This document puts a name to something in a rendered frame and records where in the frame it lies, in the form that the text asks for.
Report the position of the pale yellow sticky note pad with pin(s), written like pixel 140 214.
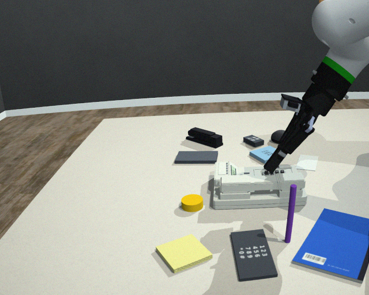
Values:
pixel 183 253

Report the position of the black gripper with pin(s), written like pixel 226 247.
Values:
pixel 300 126

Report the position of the purple cylinder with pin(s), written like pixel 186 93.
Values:
pixel 289 225

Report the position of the white rectangular sheet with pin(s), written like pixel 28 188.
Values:
pixel 307 162

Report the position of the dark grey computer mouse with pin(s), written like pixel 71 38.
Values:
pixel 276 136

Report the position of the grey phone keypad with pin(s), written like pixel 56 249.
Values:
pixel 253 256

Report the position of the blue notebook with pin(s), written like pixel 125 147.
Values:
pixel 338 245

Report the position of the yellow short cylinder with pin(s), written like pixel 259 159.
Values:
pixel 192 203

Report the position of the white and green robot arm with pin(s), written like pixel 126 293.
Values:
pixel 342 25

